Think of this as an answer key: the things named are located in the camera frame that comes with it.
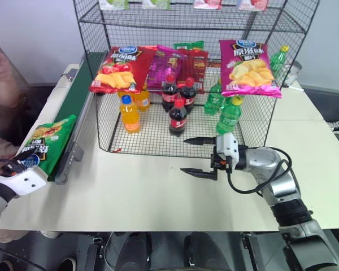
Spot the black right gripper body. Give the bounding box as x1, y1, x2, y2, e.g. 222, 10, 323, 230
210, 152, 234, 174

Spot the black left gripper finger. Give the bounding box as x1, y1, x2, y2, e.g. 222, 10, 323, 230
16, 150, 40, 163

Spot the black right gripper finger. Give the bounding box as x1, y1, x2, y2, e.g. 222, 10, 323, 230
180, 167, 218, 181
183, 136, 218, 146

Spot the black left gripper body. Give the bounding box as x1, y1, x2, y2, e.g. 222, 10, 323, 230
0, 158, 28, 177

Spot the green potato chips bag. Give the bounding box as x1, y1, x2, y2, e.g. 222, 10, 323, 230
15, 114, 77, 177

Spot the green conveyor belt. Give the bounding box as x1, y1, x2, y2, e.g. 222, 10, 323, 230
46, 50, 108, 186

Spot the person bare hand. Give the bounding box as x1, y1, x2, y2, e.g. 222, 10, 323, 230
0, 50, 17, 84

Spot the cola bottle red cap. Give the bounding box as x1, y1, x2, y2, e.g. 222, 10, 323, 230
180, 77, 198, 113
168, 98, 189, 138
161, 75, 179, 113

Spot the green soda bottle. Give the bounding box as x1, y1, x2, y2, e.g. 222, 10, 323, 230
270, 45, 290, 80
216, 95, 242, 136
205, 81, 224, 115

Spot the orange soda bottle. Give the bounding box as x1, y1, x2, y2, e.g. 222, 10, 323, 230
119, 94, 142, 134
134, 89, 151, 111

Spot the dark red snack bag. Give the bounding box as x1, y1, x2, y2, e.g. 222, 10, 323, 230
176, 48, 209, 93

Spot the dark rounded shape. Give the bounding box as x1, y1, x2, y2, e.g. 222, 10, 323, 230
115, 231, 151, 271
183, 231, 230, 271

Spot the purple snack bag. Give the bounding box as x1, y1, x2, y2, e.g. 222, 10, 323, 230
145, 45, 187, 91

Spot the pink potato chips bag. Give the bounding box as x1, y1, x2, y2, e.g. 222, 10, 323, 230
219, 39, 283, 99

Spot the green snack bag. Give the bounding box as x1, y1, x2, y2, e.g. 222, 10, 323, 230
173, 41, 205, 52

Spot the red potato chips bag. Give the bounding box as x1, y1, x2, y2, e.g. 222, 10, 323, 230
89, 45, 158, 95

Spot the white grey device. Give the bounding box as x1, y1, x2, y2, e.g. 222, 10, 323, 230
282, 63, 305, 93

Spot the pink drink carton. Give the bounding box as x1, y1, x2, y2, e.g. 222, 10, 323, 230
193, 0, 224, 11
237, 0, 270, 12

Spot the green drink carton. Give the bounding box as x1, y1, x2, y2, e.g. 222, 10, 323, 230
142, 0, 171, 11
98, 0, 130, 11

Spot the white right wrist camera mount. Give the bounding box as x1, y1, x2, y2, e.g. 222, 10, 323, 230
214, 132, 240, 173

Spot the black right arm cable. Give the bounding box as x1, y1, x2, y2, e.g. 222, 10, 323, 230
227, 146, 293, 194

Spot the black wire shelf rack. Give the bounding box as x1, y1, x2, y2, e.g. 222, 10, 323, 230
72, 0, 320, 158

